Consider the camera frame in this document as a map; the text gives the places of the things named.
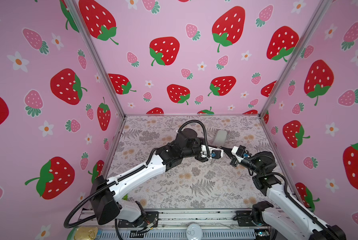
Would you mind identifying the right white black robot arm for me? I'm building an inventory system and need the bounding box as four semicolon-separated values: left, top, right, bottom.
222;146;346;240

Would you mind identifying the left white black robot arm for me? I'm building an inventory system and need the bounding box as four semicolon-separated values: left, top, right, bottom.
90;129;224;225

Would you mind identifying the pale green oblong case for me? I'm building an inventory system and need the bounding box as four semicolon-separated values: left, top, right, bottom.
213;130;228;147

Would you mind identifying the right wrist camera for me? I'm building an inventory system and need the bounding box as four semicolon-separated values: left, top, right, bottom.
232;145;246;159

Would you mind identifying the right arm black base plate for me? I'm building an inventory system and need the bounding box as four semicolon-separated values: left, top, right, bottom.
233;211;263;227

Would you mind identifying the aluminium extrusion rail frame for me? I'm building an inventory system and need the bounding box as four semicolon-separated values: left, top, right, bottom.
83;209;287;240

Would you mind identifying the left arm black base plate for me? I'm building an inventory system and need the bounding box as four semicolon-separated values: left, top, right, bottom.
118;211;159;228

